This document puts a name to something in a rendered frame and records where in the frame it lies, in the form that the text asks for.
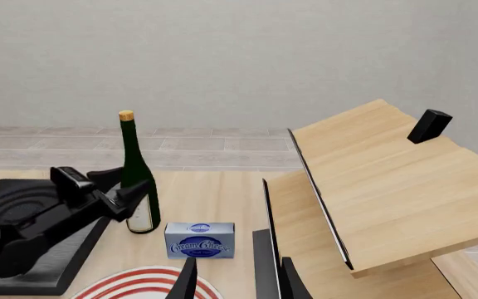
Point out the dark green wine bottle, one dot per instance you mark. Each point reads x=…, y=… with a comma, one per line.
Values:
x=136, y=168

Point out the pale wooden wavy rack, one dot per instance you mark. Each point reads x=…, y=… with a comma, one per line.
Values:
x=388, y=193

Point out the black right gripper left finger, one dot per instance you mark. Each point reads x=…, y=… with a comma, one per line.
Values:
x=186, y=283

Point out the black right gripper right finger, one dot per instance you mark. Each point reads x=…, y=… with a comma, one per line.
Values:
x=293, y=285

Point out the white plate with red rings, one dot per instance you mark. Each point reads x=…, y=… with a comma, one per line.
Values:
x=139, y=285

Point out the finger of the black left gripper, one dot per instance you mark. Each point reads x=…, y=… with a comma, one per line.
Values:
x=106, y=177
x=132, y=194

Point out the flat black stove plate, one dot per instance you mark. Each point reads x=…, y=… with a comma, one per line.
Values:
x=48, y=285

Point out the small black block peg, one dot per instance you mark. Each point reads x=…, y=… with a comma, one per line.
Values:
x=429, y=126

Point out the blue cream cheese box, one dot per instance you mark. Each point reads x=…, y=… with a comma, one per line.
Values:
x=199, y=241

